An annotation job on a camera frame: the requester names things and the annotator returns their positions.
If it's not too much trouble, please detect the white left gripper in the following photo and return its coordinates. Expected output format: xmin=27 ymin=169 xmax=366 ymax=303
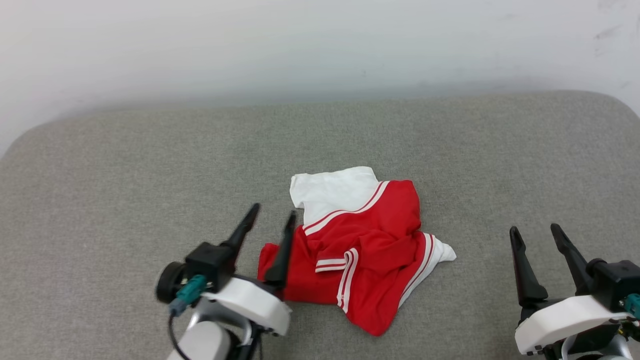
xmin=201 ymin=202 xmax=298 ymax=336

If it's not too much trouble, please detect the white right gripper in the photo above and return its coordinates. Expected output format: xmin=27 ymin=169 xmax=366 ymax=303
xmin=509 ymin=222 xmax=630 ymax=356

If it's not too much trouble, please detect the red and white jersey garment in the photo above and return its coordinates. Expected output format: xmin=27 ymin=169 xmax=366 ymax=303
xmin=257 ymin=166 xmax=457 ymax=337

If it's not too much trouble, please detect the grey fabric sofa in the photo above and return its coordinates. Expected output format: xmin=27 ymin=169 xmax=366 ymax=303
xmin=0 ymin=90 xmax=640 ymax=360

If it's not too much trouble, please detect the teal left camera connector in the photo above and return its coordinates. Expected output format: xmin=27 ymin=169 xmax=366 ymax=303
xmin=169 ymin=274 xmax=208 ymax=317

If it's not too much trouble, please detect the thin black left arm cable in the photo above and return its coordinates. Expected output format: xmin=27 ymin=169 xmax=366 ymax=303
xmin=168 ymin=312 xmax=193 ymax=360

